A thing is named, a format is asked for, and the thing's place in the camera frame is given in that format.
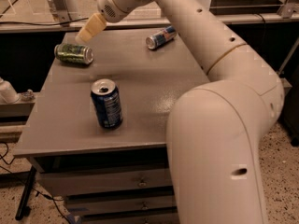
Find bottom grey drawer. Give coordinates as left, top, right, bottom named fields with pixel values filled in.
left=82, top=212, right=179, bottom=224

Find grey drawer cabinet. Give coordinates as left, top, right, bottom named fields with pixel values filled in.
left=14, top=29, right=208, bottom=219

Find top grey drawer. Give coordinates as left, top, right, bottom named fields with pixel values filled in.
left=36, top=168, right=172, bottom=196

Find metal railing bar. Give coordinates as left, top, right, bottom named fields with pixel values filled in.
left=0, top=13, right=299, bottom=34

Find black floor cable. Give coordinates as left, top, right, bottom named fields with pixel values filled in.
left=0, top=141, right=73, bottom=224

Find green soda can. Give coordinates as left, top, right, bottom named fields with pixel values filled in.
left=54, top=43, right=93, bottom=65

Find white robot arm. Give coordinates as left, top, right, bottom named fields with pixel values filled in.
left=78, top=0, right=284, bottom=224

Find grey drawer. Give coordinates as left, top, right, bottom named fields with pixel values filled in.
left=36, top=168, right=172, bottom=196
left=82, top=212, right=179, bottom=224
left=65, top=195, right=176, bottom=216

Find red bull can lying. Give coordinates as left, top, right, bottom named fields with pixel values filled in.
left=146, top=26, right=177, bottom=50

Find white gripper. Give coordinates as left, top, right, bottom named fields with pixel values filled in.
left=75, top=0, right=144, bottom=44

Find blue soda can upright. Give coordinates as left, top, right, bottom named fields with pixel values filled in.
left=91, top=78, right=122, bottom=129

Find black table leg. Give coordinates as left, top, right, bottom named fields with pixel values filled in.
left=15, top=167, right=36, bottom=221

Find black cable on railing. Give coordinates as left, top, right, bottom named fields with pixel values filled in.
left=0, top=17, right=90, bottom=27

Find middle grey drawer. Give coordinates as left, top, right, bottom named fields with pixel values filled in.
left=65, top=195, right=176, bottom=216

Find left metal bracket post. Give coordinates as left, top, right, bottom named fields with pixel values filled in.
left=52, top=0, right=70, bottom=22

